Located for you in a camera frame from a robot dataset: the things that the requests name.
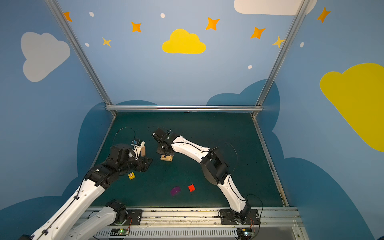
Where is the light wood block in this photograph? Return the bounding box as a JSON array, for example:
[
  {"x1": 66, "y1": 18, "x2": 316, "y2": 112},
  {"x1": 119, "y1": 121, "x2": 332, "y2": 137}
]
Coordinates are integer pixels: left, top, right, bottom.
[{"x1": 141, "y1": 146, "x2": 146, "y2": 157}]

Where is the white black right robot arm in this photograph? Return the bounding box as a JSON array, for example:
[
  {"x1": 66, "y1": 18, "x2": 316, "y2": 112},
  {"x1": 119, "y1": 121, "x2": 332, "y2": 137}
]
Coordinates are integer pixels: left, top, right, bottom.
[{"x1": 152, "y1": 128, "x2": 251, "y2": 224}]

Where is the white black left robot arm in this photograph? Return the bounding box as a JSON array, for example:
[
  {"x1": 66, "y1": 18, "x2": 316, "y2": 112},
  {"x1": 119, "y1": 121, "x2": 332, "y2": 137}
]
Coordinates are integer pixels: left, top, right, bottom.
[{"x1": 20, "y1": 140, "x2": 153, "y2": 240}]

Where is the purple block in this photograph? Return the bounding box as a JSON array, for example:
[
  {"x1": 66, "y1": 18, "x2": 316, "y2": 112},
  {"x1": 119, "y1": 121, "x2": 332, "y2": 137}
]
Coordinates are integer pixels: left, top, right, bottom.
[{"x1": 171, "y1": 186, "x2": 181, "y2": 196}]

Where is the yellow cube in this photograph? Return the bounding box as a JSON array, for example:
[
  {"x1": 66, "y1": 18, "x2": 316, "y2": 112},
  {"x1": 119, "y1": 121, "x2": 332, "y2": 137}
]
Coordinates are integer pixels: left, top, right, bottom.
[{"x1": 128, "y1": 173, "x2": 135, "y2": 180}]

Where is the red cube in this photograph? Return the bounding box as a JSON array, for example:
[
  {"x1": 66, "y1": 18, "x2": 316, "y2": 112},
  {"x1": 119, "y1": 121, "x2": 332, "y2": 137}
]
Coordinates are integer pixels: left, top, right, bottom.
[{"x1": 188, "y1": 185, "x2": 196, "y2": 192}]

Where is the left green circuit board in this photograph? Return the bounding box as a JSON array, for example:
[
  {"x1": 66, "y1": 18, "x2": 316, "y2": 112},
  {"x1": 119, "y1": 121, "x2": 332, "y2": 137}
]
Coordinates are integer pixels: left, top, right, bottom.
[{"x1": 110, "y1": 229, "x2": 130, "y2": 237}]

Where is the green circuit board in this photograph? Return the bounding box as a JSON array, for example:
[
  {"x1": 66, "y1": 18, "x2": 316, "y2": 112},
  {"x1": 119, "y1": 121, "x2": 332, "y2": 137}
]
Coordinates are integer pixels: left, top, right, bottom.
[
  {"x1": 237, "y1": 228, "x2": 254, "y2": 240},
  {"x1": 110, "y1": 229, "x2": 130, "y2": 237}
]

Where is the right green circuit board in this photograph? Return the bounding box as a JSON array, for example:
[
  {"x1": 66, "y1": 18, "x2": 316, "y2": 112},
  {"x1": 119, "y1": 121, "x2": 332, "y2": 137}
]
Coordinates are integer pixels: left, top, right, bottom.
[{"x1": 237, "y1": 228, "x2": 254, "y2": 240}]

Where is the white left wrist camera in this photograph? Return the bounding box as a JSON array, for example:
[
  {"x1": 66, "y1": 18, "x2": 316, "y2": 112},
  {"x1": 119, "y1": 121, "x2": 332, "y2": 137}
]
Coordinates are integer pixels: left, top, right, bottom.
[{"x1": 132, "y1": 139, "x2": 145, "y2": 160}]

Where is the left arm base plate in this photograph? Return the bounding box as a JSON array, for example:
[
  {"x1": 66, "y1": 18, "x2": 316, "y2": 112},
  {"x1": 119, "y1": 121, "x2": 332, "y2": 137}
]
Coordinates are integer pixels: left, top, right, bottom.
[{"x1": 111, "y1": 209, "x2": 143, "y2": 226}]

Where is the aluminium left corner post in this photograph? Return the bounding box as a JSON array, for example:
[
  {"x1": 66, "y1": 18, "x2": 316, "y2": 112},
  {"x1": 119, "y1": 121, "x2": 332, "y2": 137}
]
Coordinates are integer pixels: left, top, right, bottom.
[{"x1": 45, "y1": 0, "x2": 113, "y2": 107}]

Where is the aluminium corner post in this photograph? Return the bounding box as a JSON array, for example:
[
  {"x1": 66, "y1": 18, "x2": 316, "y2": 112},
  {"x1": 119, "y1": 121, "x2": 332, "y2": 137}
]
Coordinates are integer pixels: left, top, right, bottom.
[
  {"x1": 45, "y1": 0, "x2": 113, "y2": 107},
  {"x1": 252, "y1": 0, "x2": 311, "y2": 120}
]

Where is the aluminium back frame rail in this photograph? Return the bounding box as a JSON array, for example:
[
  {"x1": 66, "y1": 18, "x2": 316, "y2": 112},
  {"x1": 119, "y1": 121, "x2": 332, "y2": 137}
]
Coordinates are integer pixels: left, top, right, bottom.
[{"x1": 106, "y1": 105, "x2": 263, "y2": 112}]

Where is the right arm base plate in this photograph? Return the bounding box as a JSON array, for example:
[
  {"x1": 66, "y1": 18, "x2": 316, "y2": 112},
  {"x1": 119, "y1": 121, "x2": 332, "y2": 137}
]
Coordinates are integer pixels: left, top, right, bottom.
[{"x1": 218, "y1": 209, "x2": 261, "y2": 225}]

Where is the aluminium front rail base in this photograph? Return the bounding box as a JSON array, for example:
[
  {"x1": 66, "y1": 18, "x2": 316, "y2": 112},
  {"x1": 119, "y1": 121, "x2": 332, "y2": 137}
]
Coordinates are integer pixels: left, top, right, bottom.
[{"x1": 49, "y1": 206, "x2": 310, "y2": 240}]

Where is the aluminium right corner post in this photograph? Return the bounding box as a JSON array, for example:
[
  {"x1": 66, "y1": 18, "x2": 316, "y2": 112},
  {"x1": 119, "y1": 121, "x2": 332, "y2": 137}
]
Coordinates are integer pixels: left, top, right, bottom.
[{"x1": 252, "y1": 0, "x2": 311, "y2": 120}]

